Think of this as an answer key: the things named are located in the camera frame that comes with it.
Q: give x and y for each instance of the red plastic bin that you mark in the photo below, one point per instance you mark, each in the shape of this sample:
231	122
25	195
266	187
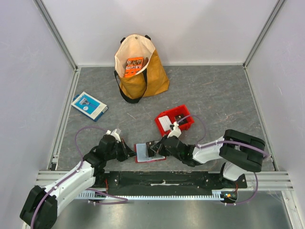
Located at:
172	113

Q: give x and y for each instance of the red leather card holder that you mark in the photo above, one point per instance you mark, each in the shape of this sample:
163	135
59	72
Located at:
145	154

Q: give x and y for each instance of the white slotted cable duct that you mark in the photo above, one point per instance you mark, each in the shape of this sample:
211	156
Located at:
91	195

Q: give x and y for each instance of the mustard yellow tote bag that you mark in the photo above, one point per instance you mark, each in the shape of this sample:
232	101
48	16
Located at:
151	80

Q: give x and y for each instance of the blue white razor package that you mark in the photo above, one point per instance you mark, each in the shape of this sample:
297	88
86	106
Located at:
89	106

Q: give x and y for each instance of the orange snack box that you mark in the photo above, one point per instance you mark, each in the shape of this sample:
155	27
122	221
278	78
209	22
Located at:
133	66

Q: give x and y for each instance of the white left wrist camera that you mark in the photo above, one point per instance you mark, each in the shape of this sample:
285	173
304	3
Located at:
115	133

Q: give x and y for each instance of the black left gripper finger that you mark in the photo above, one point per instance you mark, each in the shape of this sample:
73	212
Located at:
122	157
127	150

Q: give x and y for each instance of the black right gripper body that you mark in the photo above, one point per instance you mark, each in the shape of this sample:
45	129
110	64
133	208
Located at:
162	145

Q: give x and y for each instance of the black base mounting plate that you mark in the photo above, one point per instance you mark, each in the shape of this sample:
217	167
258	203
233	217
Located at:
119	179

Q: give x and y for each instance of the aluminium front frame rail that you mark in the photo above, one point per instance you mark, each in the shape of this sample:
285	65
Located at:
267	180

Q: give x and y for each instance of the aluminium frame rail right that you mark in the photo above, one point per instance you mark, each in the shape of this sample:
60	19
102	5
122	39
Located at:
250	78

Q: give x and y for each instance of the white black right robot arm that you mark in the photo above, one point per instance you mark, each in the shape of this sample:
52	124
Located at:
242	152

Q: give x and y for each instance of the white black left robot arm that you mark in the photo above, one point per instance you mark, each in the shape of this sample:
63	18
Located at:
44	204

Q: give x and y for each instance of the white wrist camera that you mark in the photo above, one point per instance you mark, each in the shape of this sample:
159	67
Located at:
115	133
174	130

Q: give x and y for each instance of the white card stack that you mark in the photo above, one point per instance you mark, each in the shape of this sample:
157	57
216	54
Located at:
165	122

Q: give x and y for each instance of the aluminium frame rail left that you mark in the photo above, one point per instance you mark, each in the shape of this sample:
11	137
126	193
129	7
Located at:
56	146

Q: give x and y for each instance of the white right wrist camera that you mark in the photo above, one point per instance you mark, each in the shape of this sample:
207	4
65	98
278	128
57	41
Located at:
174	130

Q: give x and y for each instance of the black cards in bin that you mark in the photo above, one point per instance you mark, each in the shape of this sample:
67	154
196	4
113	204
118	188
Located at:
180	119

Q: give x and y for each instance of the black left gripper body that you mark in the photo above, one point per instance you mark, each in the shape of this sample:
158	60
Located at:
117	150

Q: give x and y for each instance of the aluminium frame rail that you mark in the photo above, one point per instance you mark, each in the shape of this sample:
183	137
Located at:
56	146
267	180
250	78

